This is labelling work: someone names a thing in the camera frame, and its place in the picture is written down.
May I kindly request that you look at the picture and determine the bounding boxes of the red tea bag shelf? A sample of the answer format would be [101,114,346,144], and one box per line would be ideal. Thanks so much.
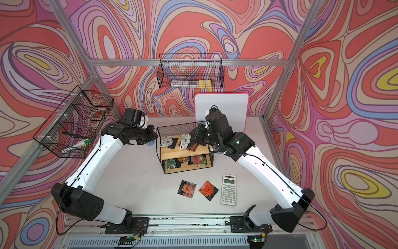
[187,143,199,152]
[189,156,203,165]

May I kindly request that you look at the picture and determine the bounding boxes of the white patterned tea bag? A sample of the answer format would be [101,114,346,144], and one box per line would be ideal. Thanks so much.
[161,137,178,149]

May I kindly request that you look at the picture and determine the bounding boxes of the red tea bag black edge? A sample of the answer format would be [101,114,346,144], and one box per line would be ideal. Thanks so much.
[177,180,197,199]

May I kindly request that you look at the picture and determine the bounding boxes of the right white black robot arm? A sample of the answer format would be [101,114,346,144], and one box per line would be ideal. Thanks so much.
[190,105,315,233]

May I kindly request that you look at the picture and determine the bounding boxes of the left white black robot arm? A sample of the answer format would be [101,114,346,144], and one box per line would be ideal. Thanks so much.
[51,123,158,227]

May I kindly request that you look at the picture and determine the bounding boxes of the green tea bag lower shelf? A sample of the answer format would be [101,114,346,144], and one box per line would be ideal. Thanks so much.
[165,159,178,170]

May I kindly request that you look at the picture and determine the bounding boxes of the yellow sticky notes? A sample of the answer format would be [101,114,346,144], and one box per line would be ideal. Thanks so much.
[198,79,212,89]

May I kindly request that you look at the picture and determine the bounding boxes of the green marker in basket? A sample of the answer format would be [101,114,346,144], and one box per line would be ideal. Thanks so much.
[72,139,92,148]

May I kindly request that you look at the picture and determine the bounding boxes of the white calculator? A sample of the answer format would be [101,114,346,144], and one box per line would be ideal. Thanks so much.
[221,174,236,206]

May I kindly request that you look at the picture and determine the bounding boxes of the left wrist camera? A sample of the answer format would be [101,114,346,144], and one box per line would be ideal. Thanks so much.
[120,108,148,129]

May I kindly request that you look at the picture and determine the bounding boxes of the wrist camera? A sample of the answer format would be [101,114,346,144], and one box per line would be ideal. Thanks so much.
[205,105,221,125]
[120,108,148,129]

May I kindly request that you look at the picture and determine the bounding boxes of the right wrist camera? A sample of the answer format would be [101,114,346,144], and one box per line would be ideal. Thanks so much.
[205,105,221,125]

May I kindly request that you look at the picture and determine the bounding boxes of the black wire two-tier shelf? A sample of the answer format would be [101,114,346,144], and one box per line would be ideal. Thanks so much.
[156,121,214,174]

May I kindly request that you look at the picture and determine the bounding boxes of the white board pink frame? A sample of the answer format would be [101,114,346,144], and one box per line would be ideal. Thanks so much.
[194,93,249,132]

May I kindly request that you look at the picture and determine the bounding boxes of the back wall wire basket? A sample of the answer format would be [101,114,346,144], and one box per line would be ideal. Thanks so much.
[157,52,224,90]

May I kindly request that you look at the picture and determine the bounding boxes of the wall wire basket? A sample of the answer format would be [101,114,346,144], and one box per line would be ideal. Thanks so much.
[157,52,224,90]
[33,86,114,159]

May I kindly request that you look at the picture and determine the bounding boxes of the left wall wire basket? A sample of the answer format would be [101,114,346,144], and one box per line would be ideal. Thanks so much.
[33,86,114,159]

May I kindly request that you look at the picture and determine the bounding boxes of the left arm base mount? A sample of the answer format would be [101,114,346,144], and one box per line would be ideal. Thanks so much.
[105,215,150,234]

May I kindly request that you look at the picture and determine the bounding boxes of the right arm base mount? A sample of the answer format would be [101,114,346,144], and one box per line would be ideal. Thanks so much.
[225,204,273,234]

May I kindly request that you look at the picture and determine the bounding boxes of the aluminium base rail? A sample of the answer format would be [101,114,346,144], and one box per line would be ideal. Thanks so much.
[53,214,326,249]

